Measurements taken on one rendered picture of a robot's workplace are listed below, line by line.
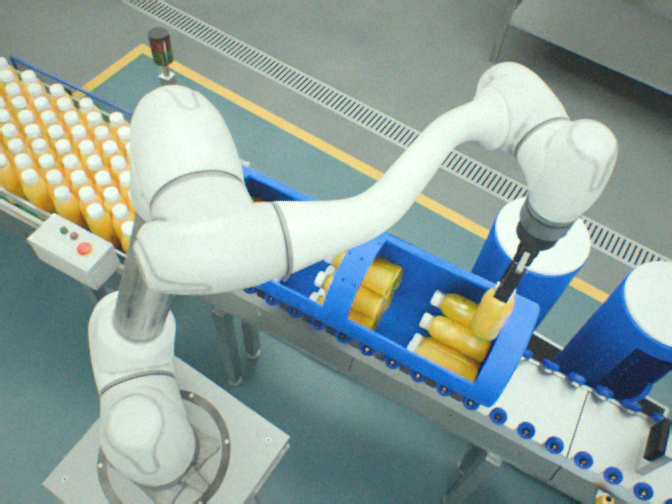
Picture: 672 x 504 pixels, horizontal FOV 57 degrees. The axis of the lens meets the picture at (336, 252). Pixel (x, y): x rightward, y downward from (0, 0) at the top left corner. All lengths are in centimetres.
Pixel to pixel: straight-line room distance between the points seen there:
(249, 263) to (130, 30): 350
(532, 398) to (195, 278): 119
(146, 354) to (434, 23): 339
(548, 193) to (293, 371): 186
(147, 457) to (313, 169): 227
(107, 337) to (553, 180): 86
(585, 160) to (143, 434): 88
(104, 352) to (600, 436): 124
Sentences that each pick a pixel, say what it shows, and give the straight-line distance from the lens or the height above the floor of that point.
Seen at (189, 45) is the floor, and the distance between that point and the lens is 403.
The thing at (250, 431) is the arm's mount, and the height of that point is 108.
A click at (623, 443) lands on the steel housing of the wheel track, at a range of 183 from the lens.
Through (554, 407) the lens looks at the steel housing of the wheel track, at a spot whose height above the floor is 93.
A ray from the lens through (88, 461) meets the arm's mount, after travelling 154.
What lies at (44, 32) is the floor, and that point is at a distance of 432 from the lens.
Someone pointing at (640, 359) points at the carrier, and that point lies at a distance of 239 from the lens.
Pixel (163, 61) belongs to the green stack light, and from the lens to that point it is 207.
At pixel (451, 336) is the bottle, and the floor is 108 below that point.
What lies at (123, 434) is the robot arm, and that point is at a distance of 125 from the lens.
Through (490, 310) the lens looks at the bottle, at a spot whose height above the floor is 137.
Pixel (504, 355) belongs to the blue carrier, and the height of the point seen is 121.
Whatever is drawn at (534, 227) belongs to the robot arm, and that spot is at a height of 167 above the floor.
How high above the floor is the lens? 249
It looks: 57 degrees down
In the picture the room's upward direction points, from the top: 6 degrees clockwise
